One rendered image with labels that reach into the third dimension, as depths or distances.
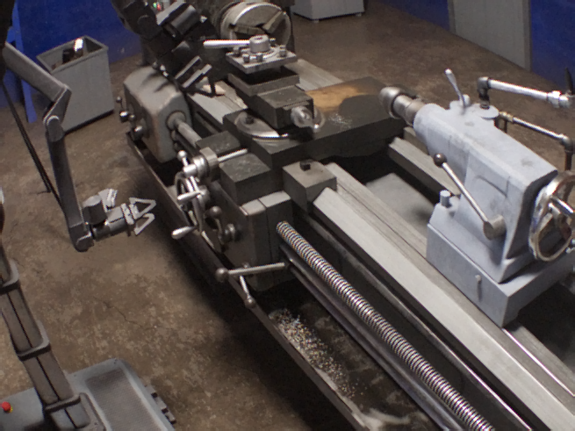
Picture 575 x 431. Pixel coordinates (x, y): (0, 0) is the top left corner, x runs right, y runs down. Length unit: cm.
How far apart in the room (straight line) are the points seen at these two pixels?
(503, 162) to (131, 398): 140
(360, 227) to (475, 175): 42
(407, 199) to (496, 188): 69
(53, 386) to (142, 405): 37
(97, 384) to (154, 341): 58
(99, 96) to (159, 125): 199
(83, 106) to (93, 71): 27
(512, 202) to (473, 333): 30
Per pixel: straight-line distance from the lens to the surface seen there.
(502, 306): 143
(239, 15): 240
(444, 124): 155
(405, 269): 160
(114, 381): 224
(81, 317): 295
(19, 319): 177
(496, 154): 144
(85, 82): 456
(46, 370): 189
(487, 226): 139
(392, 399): 187
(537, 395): 133
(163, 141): 271
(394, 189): 211
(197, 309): 285
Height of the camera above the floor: 185
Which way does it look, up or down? 34 degrees down
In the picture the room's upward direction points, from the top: 7 degrees counter-clockwise
